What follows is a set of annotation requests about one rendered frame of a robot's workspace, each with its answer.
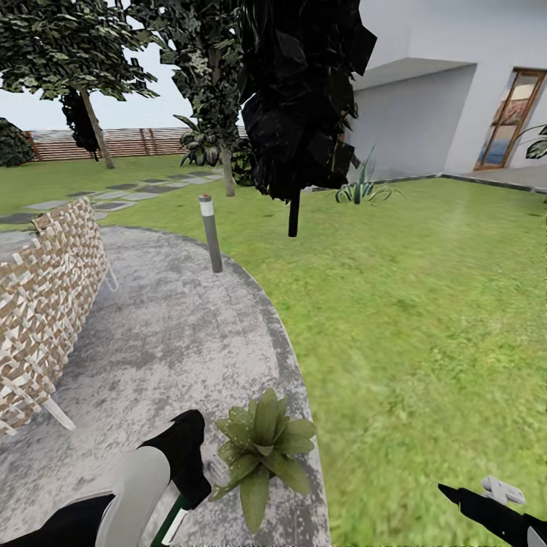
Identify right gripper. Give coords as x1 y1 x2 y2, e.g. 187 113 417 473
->
438 484 514 543

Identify insectifuge atomizer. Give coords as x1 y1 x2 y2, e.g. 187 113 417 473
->
150 495 191 547

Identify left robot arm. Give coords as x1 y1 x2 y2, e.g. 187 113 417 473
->
0 409 231 547

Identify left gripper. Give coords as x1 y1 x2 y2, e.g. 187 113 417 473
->
173 456 212 510

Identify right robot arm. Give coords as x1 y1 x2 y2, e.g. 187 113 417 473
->
438 476 547 547

